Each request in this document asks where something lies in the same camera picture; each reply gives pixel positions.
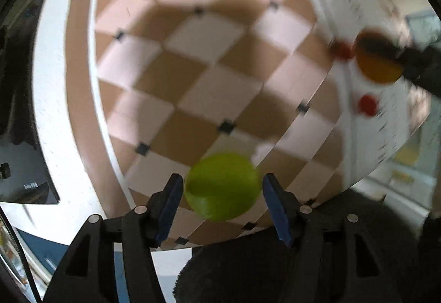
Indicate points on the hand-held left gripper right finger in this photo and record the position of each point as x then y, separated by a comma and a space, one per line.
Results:
279, 210

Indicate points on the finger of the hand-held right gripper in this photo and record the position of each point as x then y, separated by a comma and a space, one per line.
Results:
379, 46

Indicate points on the blue cabinet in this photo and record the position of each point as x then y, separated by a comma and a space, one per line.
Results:
41, 246

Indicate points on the brownish orange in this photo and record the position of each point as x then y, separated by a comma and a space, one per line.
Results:
377, 70

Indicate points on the black gas stove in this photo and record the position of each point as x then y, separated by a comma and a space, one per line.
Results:
20, 100

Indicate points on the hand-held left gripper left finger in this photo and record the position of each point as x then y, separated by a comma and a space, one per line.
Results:
168, 210

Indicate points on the green lime front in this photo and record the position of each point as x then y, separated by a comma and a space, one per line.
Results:
222, 187

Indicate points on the red cherry tomato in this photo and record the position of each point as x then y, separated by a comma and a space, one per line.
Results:
368, 105
342, 51

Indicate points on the checkered table mat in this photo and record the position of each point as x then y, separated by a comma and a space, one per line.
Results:
213, 82

